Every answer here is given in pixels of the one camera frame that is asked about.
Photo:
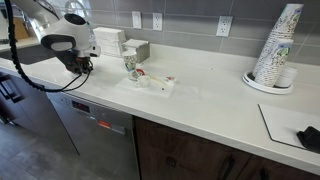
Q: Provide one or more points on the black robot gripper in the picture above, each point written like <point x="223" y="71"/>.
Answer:
<point x="68" y="61"/>

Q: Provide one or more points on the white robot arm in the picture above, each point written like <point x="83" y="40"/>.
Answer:
<point x="71" y="31"/>

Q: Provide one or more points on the stack of white napkins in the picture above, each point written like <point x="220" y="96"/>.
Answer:
<point x="110" y="40"/>

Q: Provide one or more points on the patterned paper cup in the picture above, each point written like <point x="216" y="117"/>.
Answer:
<point x="130" y="60"/>

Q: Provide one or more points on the red and white small dish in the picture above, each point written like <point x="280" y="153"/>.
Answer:
<point x="140" y="72"/>

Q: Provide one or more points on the dark kitchen sink basin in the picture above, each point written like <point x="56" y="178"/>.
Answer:
<point x="26" y="55"/>

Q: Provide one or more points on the small white cup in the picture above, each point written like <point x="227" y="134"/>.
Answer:
<point x="144" y="81"/>

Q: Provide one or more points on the dark grey cabinet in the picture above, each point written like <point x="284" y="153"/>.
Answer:
<point x="30" y="113"/>

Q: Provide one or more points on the stainless steel dishwasher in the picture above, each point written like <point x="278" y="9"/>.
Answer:
<point x="100" y="140"/>

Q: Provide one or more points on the wooden cutting board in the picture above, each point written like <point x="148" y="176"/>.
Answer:
<point x="20" y="30"/>

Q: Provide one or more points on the white plastic spoon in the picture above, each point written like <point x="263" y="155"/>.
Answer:
<point x="158" y="80"/>

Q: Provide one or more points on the large white napkin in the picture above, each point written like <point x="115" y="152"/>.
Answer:
<point x="156" y="89"/>

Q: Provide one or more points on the small red white packet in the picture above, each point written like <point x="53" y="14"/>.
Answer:
<point x="170" y="79"/>

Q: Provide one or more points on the brown wooden cabinet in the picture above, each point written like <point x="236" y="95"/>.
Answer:
<point x="193" y="156"/>

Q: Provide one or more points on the round white tray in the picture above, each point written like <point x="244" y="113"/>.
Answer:
<point x="256" y="85"/>

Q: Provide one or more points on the short stack patterned paper cups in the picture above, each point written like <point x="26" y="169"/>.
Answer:
<point x="275" y="63"/>

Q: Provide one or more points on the stack of white lids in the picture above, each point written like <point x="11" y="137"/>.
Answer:
<point x="287" y="77"/>

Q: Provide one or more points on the tall stack patterned paper cups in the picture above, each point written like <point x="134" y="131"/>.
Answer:
<point x="283" y="23"/>

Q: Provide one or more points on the white rectangular mat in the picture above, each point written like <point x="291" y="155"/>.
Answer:
<point x="283" y="123"/>

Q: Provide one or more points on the black object on mat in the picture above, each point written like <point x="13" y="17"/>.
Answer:
<point x="310" y="137"/>

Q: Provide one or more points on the white light switch plate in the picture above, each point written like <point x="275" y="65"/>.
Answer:
<point x="136" y="19"/>

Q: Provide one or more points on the white wall outlet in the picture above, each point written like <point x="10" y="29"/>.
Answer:
<point x="157" y="21"/>
<point x="224" y="26"/>

